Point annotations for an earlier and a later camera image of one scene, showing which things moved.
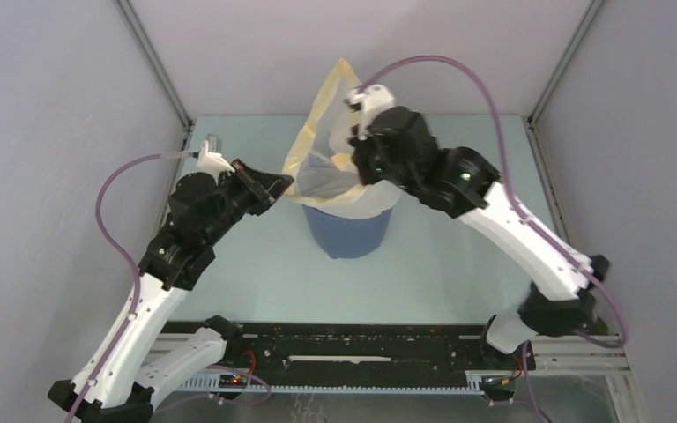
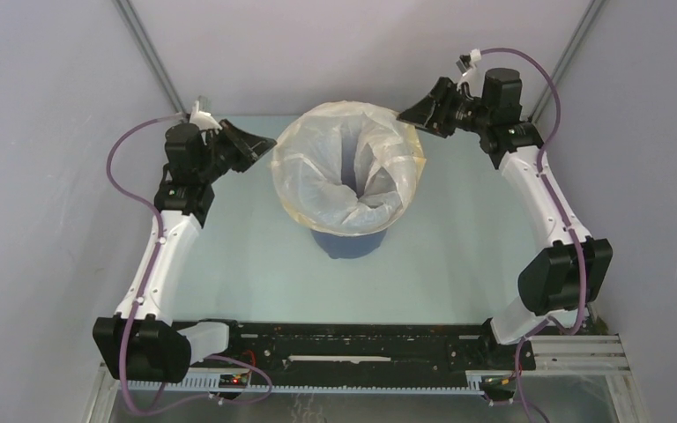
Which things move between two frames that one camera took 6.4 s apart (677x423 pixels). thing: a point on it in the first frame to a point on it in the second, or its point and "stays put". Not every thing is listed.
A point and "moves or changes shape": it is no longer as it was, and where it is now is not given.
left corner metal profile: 155,59 stays put
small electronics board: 233,382 stays put
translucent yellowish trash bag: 322,173 moves or changes shape
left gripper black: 265,188 to 248,146
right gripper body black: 374,166 to 459,108
